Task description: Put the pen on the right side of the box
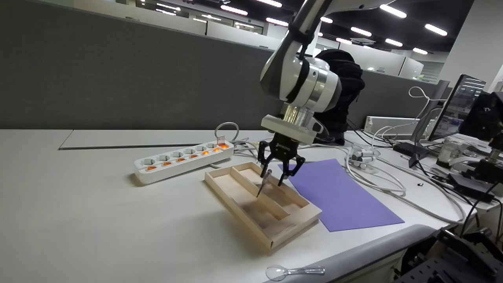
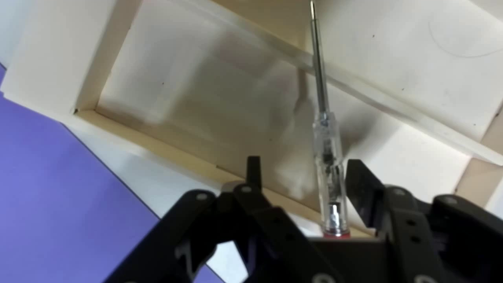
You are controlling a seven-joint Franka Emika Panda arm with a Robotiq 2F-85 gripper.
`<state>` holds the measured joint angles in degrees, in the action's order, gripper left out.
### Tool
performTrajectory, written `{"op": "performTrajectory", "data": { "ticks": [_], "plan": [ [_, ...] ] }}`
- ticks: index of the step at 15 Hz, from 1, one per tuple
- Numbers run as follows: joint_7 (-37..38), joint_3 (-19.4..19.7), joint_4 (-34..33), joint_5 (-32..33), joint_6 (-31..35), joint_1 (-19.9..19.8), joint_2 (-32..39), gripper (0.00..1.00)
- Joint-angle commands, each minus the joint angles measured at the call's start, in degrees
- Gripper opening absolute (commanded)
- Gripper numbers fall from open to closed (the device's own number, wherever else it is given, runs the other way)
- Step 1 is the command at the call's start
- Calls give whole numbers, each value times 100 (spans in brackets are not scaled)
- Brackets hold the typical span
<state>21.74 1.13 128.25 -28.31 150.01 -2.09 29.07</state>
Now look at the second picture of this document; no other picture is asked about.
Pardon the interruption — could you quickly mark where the clear tester pen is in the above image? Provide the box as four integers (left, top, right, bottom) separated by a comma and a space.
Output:
306, 0, 350, 240

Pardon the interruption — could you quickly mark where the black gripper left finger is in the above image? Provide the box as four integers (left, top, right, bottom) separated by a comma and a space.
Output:
104, 155, 336, 283

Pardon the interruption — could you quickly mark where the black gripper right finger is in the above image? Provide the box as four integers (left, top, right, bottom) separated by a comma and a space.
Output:
344, 157, 503, 283

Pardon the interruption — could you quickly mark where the shallow wooden divided box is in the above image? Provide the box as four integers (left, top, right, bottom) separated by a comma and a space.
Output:
0, 0, 503, 238

